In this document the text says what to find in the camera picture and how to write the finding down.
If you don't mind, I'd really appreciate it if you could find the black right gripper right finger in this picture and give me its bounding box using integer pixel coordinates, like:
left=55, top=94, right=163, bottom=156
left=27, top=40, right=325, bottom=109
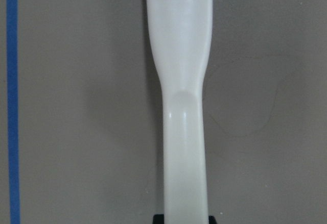
left=208, top=215, right=217, bottom=224

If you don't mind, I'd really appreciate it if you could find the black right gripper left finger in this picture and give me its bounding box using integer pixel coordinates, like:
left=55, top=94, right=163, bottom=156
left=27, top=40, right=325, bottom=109
left=152, top=215, right=165, bottom=224

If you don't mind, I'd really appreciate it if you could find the white brush with black bristles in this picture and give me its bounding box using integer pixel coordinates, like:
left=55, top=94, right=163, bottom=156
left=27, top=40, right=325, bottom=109
left=146, top=0, right=213, bottom=223

